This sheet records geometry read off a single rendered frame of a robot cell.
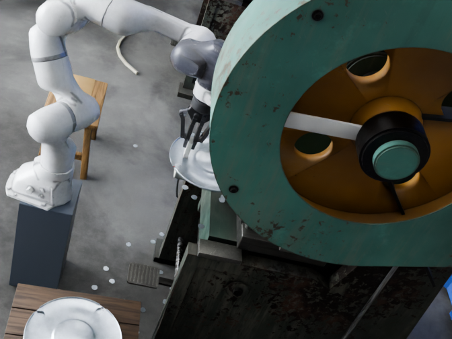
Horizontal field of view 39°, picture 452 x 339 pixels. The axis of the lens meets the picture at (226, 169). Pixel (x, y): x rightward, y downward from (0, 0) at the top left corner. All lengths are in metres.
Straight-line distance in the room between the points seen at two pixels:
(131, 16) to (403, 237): 0.96
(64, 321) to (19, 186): 0.50
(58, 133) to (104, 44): 2.01
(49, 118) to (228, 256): 0.69
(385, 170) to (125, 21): 0.87
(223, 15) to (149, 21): 1.60
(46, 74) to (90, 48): 1.93
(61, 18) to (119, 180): 1.33
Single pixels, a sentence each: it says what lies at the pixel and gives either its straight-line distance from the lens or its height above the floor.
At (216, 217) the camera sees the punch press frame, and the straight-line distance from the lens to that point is 2.11.
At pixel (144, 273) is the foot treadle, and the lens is 2.52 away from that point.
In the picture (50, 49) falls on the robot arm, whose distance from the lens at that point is 2.01.
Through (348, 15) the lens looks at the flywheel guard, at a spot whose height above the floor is 1.60.
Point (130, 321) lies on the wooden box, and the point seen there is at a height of 0.35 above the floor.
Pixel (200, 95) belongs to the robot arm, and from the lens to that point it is 1.89.
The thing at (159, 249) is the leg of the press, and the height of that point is 0.03.
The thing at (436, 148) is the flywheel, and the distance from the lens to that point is 1.62.
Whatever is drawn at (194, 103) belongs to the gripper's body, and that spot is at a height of 1.01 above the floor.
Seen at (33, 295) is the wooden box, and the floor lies 0.35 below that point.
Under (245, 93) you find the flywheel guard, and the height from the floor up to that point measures 1.37.
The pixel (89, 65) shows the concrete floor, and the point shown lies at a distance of 3.78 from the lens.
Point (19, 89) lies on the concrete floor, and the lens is 3.51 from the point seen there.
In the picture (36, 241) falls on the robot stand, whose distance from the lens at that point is 2.39.
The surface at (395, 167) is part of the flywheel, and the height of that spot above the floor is 1.32.
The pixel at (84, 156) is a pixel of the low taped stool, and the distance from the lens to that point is 2.96.
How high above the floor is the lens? 2.09
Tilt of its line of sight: 39 degrees down
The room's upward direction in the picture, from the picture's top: 22 degrees clockwise
